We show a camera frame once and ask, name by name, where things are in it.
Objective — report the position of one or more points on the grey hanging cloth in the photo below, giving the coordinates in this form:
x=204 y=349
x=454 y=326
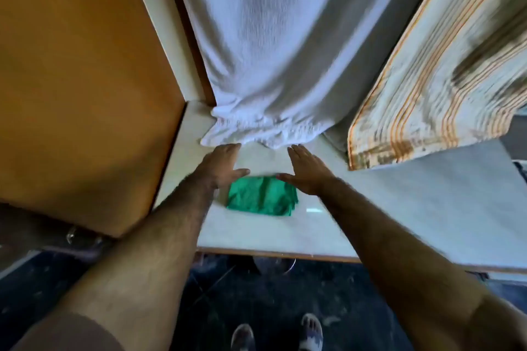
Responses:
x=370 y=46

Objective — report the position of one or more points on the white hanging towel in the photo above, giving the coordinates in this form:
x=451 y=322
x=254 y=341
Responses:
x=263 y=46

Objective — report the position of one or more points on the person's shoe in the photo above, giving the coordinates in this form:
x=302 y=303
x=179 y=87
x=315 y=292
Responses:
x=243 y=337
x=311 y=332

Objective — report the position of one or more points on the person's right hand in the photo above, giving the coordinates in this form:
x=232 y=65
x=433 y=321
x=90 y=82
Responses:
x=308 y=172

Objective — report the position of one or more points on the person's left shoe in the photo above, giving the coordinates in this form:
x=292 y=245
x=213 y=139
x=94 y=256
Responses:
x=243 y=337

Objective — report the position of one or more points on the folded green cloth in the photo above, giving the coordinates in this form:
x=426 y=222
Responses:
x=263 y=196

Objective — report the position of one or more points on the orange striped hanging cloth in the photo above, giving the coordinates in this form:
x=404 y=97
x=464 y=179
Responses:
x=448 y=67

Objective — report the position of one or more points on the person's right shoe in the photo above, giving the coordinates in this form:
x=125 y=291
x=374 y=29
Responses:
x=311 y=332

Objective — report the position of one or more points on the person's left hand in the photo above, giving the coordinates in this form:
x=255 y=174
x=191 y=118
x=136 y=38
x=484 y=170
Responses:
x=218 y=167

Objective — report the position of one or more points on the person's right thumb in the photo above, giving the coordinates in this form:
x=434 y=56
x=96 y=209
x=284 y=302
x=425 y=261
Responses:
x=285 y=177

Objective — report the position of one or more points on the person's left thumb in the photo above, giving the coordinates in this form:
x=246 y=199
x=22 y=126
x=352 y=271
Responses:
x=239 y=173

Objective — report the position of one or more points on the person's left forearm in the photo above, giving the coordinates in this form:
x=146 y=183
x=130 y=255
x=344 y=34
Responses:
x=136 y=264

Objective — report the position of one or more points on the person's right forearm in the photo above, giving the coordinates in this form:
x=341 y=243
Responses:
x=416 y=272

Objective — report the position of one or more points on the orange wooden cabinet panel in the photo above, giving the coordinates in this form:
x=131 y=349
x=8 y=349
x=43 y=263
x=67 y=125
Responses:
x=82 y=83

